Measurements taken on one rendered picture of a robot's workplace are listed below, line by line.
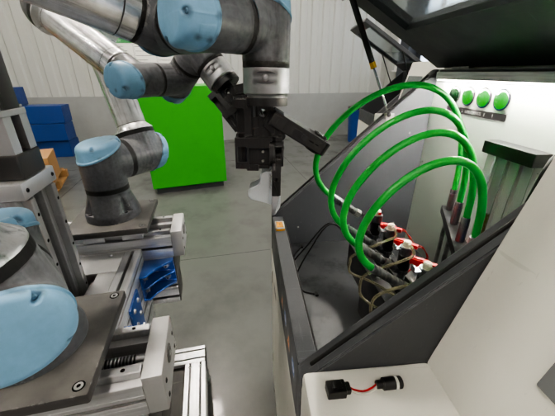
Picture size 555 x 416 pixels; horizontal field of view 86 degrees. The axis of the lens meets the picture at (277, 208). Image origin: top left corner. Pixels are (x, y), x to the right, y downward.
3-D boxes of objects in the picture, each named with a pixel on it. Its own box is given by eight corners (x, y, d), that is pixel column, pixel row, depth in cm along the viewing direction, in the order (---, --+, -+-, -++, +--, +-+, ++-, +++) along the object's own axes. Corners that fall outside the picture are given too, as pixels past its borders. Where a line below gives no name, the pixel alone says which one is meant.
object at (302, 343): (272, 252, 118) (272, 216, 111) (283, 252, 118) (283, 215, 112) (295, 416, 62) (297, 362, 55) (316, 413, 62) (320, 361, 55)
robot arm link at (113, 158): (74, 186, 86) (60, 140, 80) (117, 174, 97) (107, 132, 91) (99, 195, 81) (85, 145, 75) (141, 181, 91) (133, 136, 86)
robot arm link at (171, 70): (138, 82, 74) (155, 49, 68) (173, 82, 83) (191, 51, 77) (156, 108, 75) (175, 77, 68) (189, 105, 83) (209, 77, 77)
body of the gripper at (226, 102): (242, 137, 77) (212, 99, 76) (268, 115, 76) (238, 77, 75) (237, 134, 69) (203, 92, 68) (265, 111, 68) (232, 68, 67)
